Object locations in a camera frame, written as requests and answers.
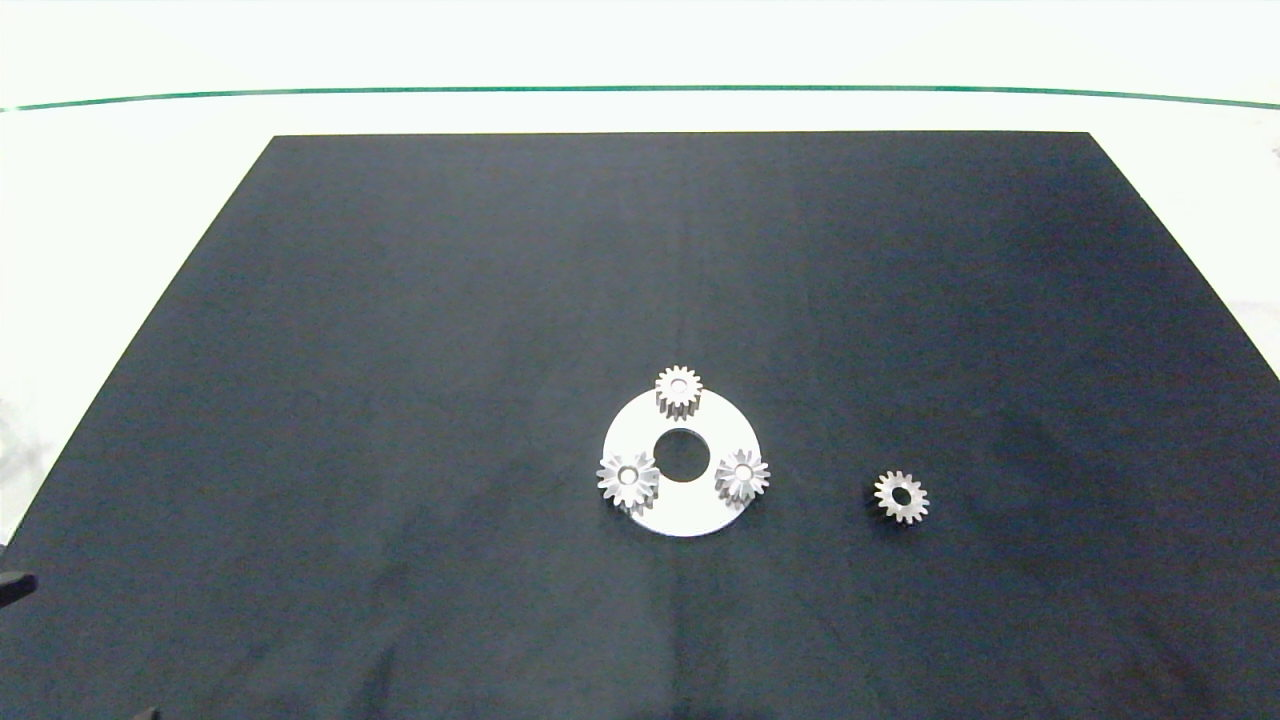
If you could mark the large steel gear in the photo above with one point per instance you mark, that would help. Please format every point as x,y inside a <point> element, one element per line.
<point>613,478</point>

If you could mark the round white pin plate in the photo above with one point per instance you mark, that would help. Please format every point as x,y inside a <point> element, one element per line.
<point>683,503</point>

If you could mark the dark rectangular mat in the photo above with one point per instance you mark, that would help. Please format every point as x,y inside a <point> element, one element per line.
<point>400,400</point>

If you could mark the small steel gear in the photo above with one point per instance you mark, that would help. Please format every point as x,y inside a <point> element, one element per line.
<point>756,473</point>
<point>915,505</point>
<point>667,388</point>

